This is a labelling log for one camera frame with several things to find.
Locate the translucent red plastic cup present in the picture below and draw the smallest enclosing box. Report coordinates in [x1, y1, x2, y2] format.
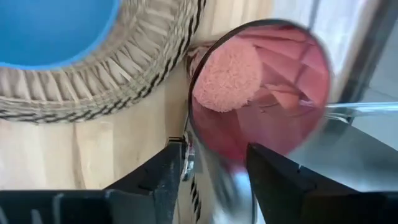
[186, 18, 332, 166]

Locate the round woven straw placemat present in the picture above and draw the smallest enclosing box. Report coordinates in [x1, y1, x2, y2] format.
[0, 0, 208, 124]

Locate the blue bowl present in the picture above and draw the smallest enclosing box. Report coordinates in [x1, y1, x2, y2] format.
[0, 0, 121, 70]

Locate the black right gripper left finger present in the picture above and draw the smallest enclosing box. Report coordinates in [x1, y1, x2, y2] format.
[105, 142, 184, 224]

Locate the pink fuzzy cloth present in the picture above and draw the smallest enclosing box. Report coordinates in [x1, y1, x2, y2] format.
[192, 39, 265, 113]

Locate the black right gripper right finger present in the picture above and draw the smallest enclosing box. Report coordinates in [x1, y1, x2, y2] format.
[247, 142, 315, 224]

